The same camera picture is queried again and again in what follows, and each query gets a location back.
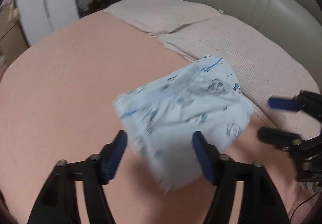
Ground beige checkered bed cover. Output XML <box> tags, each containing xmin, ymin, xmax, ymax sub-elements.
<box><xmin>106</xmin><ymin>0</ymin><xmax>320</xmax><ymax>140</ymax></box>

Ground pink fuzzy sleeve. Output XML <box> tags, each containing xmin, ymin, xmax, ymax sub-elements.
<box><xmin>288</xmin><ymin>188</ymin><xmax>321</xmax><ymax>224</ymax></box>

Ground white wardrobe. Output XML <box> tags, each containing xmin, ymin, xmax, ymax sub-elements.
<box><xmin>13</xmin><ymin>0</ymin><xmax>82</xmax><ymax>48</ymax></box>

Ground light blue printed pajama pants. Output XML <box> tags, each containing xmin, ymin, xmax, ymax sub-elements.
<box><xmin>114</xmin><ymin>55</ymin><xmax>254</xmax><ymax>192</ymax></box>

